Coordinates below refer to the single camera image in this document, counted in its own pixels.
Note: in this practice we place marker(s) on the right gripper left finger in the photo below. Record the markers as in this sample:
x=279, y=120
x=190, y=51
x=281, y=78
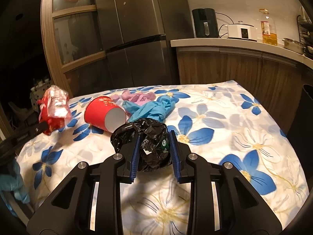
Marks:
x=88, y=200

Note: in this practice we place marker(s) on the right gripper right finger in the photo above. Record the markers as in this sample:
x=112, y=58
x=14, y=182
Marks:
x=222, y=201

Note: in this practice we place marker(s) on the black plastic bag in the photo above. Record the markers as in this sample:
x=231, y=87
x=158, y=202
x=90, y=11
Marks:
x=154, y=144

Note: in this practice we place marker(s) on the red clear snack wrapper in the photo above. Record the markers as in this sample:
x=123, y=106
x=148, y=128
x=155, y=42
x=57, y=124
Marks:
x=54, y=109

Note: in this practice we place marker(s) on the red paper cup white interior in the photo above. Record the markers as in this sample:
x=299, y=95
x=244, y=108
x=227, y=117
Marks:
x=104, y=114

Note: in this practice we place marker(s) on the blue rubber glove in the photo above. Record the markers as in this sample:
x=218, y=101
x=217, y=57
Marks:
x=158, y=110

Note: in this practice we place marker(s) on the black trash bin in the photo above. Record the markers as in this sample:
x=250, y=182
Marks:
x=300, y=132

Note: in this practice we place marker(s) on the wooden lower kitchen cabinets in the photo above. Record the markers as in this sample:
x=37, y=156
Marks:
x=275, y=82

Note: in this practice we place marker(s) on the blue floral tablecloth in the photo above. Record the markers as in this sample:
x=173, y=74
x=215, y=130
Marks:
x=220, y=122

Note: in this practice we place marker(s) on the wooden glass cabinet door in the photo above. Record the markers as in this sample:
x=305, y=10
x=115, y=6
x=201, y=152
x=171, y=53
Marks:
x=73, y=48

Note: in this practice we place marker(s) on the dark steel refrigerator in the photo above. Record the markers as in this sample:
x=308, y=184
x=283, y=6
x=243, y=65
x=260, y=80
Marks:
x=136, y=36

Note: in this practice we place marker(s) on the steel pot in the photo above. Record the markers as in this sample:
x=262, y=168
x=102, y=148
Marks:
x=293, y=45

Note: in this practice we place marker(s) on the black air fryer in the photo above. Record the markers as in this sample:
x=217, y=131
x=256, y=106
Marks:
x=205, y=23

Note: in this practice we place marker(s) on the cooking oil bottle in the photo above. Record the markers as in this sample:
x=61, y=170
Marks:
x=268, y=28

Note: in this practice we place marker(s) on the white rice cooker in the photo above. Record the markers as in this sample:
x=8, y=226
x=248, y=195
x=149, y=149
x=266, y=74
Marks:
x=242, y=31

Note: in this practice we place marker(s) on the black dish rack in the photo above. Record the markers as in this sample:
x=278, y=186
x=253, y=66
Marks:
x=305, y=35

